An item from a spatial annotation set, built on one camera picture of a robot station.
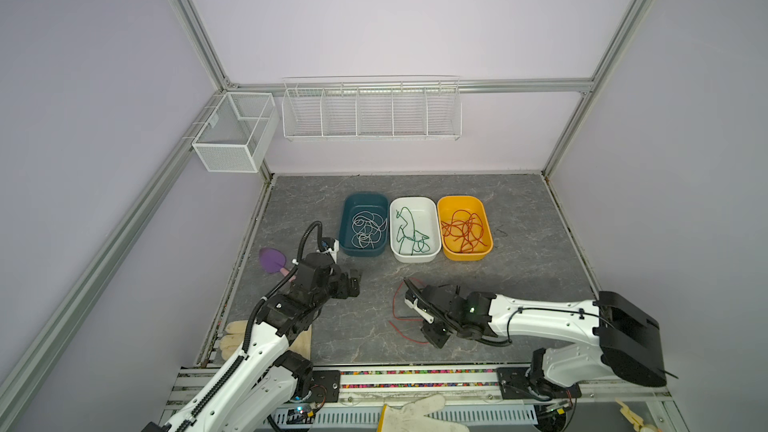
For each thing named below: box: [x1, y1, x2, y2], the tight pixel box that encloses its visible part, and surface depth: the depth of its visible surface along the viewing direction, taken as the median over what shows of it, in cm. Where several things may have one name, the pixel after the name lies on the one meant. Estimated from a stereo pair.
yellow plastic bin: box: [437, 195, 493, 262], surface depth 102 cm
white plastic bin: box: [389, 196, 442, 264], surface depth 103 cm
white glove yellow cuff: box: [377, 395, 470, 432], surface depth 71 cm
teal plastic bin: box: [339, 192, 389, 257], surface depth 104 cm
